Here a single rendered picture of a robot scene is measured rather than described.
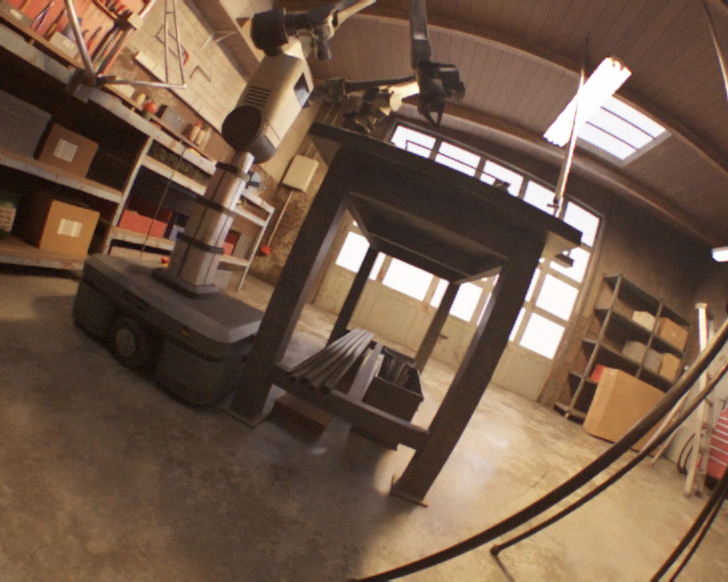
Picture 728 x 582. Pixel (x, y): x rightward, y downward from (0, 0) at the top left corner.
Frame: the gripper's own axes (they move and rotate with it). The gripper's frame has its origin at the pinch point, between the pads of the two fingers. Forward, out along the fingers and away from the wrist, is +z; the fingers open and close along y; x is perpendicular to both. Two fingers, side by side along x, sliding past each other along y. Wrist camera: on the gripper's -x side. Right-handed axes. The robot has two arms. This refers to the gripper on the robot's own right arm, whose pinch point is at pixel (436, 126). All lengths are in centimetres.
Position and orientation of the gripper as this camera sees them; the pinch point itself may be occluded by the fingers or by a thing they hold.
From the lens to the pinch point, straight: 94.1
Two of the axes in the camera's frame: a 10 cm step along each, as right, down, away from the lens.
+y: 0.2, -0.2, 10.0
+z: 1.1, 9.9, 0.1
